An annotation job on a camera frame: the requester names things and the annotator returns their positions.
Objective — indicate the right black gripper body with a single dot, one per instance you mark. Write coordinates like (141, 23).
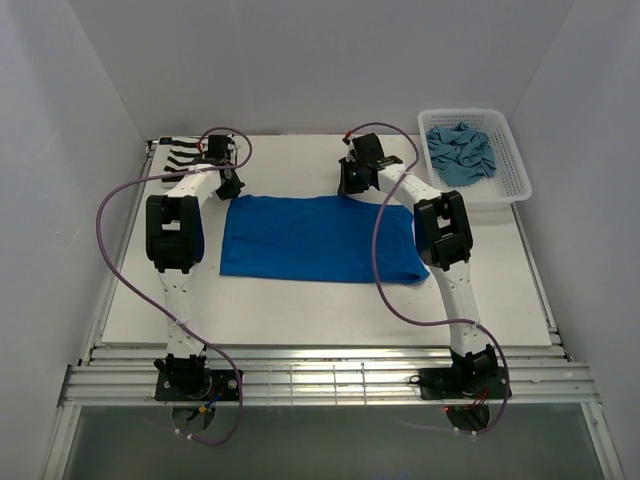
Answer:
(360, 186)

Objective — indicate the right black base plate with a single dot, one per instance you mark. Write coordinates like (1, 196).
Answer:
(443, 384)

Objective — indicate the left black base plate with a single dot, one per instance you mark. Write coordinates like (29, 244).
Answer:
(218, 383)

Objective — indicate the light teal tank top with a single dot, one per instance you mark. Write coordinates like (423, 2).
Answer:
(461, 155)

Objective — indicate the white plastic basket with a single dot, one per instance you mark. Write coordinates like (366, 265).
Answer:
(510, 183)

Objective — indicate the aluminium frame rails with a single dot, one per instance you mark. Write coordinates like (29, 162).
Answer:
(333, 376)

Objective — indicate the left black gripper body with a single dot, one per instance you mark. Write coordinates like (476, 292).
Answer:
(230, 189)

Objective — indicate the black white striped tank top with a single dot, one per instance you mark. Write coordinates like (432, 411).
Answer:
(187, 151)

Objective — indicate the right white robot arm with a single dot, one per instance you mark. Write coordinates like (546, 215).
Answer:
(443, 241)

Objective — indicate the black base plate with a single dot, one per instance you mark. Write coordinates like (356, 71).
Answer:
(218, 383)
(443, 384)

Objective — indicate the blue tank top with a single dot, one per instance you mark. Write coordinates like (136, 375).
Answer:
(321, 239)

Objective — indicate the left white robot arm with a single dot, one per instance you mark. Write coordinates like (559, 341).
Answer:
(194, 171)

